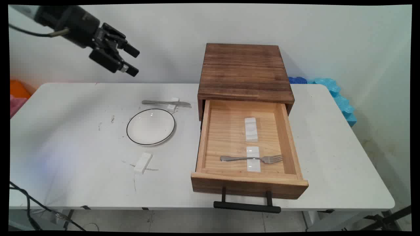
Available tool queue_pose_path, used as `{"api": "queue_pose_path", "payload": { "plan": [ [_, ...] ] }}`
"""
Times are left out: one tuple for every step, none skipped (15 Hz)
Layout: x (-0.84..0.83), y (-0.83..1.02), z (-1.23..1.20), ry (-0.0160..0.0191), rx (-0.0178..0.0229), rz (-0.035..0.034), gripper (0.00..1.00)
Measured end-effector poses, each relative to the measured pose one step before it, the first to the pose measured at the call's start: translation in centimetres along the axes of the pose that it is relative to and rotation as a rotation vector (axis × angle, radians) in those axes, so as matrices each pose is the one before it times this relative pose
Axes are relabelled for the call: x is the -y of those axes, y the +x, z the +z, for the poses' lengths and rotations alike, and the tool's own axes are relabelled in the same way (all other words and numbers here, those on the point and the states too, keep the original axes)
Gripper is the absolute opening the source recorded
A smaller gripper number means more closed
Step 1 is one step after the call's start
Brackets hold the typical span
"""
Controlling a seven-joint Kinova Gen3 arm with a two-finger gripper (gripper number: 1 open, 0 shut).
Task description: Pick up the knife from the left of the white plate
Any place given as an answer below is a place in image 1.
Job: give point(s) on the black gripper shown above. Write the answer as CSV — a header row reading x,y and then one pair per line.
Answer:
x,y
87,31

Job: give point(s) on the silver table knife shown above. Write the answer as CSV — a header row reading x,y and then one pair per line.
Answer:
x,y
154,102

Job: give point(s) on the white ceramic cutlery rest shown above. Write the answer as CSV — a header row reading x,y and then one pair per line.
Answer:
x,y
253,166
143,163
172,106
251,129

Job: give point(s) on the white plate with black rim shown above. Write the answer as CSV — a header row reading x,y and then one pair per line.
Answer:
x,y
151,127

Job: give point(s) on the orange foam piece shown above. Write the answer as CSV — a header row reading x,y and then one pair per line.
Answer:
x,y
18,89

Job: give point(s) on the pink foam piece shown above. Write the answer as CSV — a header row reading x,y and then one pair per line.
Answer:
x,y
15,105

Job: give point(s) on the dark wooden drawer cabinet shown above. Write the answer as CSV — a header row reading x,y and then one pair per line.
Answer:
x,y
244,72

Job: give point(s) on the light wooden drawer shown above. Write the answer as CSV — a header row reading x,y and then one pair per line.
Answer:
x,y
226,137

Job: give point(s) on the silver fork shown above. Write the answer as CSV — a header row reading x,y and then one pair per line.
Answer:
x,y
231,158

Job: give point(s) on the dark blue foam piece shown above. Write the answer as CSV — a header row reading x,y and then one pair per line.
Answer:
x,y
297,80

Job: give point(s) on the light blue foam piece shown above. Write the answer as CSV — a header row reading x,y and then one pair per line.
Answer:
x,y
341,101

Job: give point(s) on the black table leg frame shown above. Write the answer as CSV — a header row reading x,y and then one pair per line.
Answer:
x,y
387,218

